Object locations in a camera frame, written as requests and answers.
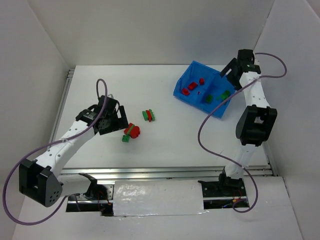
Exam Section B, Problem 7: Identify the red long lego brick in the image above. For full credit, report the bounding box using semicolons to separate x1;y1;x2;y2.
124;123;135;135

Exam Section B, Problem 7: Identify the green lego plate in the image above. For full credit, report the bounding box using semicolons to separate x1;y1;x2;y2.
126;124;135;135

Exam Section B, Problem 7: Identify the green square lego studs up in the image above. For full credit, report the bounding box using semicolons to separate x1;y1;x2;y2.
122;135;130;143

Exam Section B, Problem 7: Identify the red rounded lego piece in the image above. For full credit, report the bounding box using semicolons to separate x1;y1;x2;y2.
130;125;140;139

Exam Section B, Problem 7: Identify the green lego brick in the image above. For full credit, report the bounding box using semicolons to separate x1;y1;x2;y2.
220;93;230;102
223;90;231;97

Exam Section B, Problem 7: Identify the red arch lego piece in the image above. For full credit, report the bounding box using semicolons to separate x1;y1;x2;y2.
181;88;190;96

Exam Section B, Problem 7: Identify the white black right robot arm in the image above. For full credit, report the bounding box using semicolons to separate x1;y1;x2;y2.
218;49;278;191

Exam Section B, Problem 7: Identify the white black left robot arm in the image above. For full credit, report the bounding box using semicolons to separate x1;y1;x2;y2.
18;95;129;208

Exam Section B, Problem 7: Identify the green lego brick in bin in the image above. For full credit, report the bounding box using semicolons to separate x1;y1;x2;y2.
220;93;230;102

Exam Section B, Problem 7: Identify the red square lego brick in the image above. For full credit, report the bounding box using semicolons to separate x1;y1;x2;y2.
199;78;205;85

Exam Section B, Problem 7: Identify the blue plastic sorting bin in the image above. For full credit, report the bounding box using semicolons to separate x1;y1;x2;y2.
173;61;235;114

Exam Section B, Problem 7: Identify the red lego piece in bin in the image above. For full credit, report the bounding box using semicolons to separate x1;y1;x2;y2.
187;81;198;91

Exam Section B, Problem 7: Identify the white taped cover plate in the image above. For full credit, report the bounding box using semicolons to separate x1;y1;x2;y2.
113;180;205;217

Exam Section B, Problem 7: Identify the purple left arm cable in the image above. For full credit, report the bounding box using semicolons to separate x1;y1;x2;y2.
2;78;109;226

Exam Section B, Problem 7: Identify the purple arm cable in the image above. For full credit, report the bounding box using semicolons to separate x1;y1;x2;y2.
2;78;109;226
198;52;288;213

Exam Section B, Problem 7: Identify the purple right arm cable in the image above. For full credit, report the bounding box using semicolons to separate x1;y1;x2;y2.
198;52;288;213

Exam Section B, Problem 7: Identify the aluminium table edge rail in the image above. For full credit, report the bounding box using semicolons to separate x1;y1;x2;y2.
57;166;273;180

